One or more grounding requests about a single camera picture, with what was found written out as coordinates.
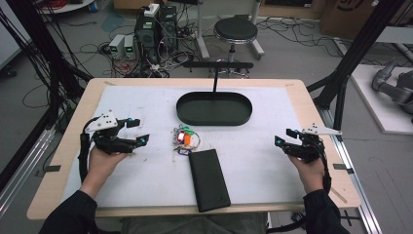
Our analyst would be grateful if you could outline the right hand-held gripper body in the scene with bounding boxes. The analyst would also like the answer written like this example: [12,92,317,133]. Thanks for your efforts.
[282,122,343,164]

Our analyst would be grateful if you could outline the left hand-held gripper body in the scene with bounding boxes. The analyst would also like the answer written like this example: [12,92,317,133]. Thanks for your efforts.
[82,109,139,155]

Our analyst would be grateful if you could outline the keys with coloured tags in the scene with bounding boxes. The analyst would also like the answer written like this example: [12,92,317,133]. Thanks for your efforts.
[171,124,202,156]

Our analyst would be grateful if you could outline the black oval tray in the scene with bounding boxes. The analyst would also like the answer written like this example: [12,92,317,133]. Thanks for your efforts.
[175,91,253,127]

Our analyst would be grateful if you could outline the black wallet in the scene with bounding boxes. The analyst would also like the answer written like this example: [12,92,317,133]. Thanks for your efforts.
[188,148,232,214]

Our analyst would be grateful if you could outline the person's right hand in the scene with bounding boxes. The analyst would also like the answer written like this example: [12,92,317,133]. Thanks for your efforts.
[286,154,326,195]

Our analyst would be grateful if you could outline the person's left hand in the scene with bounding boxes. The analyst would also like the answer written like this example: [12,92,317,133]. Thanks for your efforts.
[87,145,130,184]

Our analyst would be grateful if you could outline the white table mat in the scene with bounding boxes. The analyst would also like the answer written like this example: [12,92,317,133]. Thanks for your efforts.
[61,85,321,209]

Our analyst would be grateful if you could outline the white floor platform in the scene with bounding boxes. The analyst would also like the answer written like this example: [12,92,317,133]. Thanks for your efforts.
[350,63,413,137]

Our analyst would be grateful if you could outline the silver power supply box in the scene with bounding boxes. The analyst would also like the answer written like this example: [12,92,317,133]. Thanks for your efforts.
[108,33,126,59]
[123,34,137,60]

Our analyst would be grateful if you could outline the black T-shaped stand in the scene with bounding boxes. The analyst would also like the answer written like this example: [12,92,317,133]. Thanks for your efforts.
[182,60,254,94]

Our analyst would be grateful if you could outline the person's grey trousers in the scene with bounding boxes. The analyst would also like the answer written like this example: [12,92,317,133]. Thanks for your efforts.
[120,212,270,234]

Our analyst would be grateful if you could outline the slim black computer tower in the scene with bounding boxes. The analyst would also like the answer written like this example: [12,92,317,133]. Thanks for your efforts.
[158,5,179,51]

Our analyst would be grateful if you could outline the black round stool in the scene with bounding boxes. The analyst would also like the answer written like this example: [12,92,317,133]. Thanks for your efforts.
[212,15,260,79]

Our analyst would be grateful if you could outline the round white table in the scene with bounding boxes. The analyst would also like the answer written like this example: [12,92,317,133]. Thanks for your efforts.
[38,0,95,15]

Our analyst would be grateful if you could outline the brown cardboard box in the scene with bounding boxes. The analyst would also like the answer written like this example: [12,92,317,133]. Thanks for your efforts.
[319,0,393,41]

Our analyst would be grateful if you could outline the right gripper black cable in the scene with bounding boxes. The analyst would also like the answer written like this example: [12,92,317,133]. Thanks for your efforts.
[314,136,332,195]

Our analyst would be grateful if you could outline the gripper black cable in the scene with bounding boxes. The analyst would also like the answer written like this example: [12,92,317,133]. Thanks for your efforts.
[77,116,99,183]
[314,136,332,195]

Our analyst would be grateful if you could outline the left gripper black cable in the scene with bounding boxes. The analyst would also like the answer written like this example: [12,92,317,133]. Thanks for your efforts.
[77,116,99,183]

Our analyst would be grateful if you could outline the aluminium rail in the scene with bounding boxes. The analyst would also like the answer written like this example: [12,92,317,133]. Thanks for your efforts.
[319,107,385,234]
[0,126,56,217]

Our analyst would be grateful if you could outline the black frame post with cables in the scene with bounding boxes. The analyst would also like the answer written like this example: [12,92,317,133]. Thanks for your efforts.
[0,0,94,131]

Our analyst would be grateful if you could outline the black metal frame strut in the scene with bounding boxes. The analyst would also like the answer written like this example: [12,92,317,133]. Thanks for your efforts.
[306,0,407,141]

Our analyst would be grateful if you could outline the white metal stand frame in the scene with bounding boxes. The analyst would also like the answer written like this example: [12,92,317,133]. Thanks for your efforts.
[194,0,266,61]

